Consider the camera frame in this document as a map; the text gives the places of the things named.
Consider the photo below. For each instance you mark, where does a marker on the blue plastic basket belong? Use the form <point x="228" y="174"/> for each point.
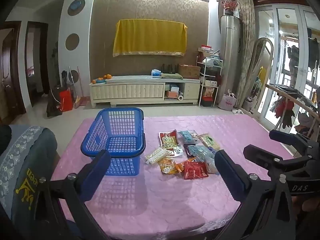
<point x="125" y="153"/>

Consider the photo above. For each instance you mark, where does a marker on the long orange snack packet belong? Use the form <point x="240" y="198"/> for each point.
<point x="180" y="167"/>

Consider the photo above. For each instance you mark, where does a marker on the brown round wall plate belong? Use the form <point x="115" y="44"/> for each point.
<point x="72" y="42"/>

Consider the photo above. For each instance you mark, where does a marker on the red white yellow snack packet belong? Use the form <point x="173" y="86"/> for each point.
<point x="168" y="142"/>

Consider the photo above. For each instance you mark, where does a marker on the cream TV cabinet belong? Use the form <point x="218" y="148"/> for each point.
<point x="140" y="91"/>

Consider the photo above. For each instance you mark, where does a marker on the purple snack packet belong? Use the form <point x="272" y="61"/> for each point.
<point x="187" y="150"/>

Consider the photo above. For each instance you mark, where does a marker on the broom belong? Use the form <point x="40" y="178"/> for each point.
<point x="80" y="101"/>

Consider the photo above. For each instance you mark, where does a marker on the clear cracker packet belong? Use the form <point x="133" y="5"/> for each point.
<point x="155" y="156"/>

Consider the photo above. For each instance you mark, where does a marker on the red flower vase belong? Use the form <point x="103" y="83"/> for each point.
<point x="229" y="6"/>

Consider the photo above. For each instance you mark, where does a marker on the patterned beige curtain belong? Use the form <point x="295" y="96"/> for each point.
<point x="247" y="42"/>

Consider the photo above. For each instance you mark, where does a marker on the wooden drying rack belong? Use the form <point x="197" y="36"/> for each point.
<point x="295" y="100"/>

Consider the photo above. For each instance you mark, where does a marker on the pink tablecloth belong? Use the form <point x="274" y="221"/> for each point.
<point x="150" y="200"/>

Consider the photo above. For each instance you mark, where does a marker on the glass sliding door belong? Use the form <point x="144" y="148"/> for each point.
<point x="282" y="25"/>

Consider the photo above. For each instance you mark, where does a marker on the black bag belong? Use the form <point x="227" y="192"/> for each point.
<point x="53" y="103"/>

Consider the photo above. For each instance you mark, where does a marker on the light blue snack packet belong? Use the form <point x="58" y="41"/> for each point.
<point x="186" y="137"/>

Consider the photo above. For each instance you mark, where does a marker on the green folded cloth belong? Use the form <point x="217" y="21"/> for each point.
<point x="171" y="75"/>

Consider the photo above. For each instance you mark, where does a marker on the pink bag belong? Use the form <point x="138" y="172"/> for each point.
<point x="227" y="101"/>

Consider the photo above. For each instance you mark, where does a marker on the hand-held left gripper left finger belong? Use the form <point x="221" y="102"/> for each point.
<point x="96" y="176"/>

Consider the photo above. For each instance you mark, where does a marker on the green snack packet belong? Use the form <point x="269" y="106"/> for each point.
<point x="209" y="141"/>

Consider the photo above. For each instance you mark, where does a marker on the red bag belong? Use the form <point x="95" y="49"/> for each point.
<point x="66" y="100"/>

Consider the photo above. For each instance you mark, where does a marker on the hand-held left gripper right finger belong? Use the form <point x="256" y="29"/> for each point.
<point x="230" y="177"/>

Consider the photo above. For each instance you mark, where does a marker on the arched floor mirror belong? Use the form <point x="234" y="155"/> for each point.
<point x="262" y="62"/>

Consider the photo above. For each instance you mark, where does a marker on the paper roll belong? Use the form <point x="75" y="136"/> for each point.
<point x="180" y="96"/>

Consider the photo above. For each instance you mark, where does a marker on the orange box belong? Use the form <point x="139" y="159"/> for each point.
<point x="172" y="94"/>

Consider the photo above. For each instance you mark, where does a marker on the blue round wall plate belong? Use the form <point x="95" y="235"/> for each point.
<point x="75" y="6"/>

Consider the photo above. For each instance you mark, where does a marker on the chair with grey cover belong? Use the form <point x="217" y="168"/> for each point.
<point x="25" y="160"/>

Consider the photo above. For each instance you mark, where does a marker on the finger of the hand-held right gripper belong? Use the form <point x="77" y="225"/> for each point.
<point x="265" y="158"/>
<point x="287" y="140"/>

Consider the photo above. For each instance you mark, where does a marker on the dark wooden door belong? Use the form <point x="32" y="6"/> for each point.
<point x="10" y="75"/>

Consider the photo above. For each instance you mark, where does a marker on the white slippers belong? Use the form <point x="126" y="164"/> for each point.
<point x="237" y="111"/>

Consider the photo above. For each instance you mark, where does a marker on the blue clear snack packet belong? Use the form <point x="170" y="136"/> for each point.
<point x="201" y="152"/>

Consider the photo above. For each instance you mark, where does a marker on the pale blue snack packet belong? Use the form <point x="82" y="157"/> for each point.
<point x="211" y="166"/>

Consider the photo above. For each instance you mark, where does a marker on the brown cardboard box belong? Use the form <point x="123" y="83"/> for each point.
<point x="189" y="71"/>

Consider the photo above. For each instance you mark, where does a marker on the standing air conditioner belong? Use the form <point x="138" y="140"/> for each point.
<point x="230" y="55"/>

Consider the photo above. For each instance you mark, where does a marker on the blue tissue box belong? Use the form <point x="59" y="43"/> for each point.
<point x="156" y="72"/>

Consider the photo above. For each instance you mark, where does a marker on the dark wooden doorway frame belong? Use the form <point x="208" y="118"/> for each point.
<point x="43" y="55"/>

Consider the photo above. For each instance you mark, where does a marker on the white metal shelf rack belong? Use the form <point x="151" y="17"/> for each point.
<point x="210" y="80"/>

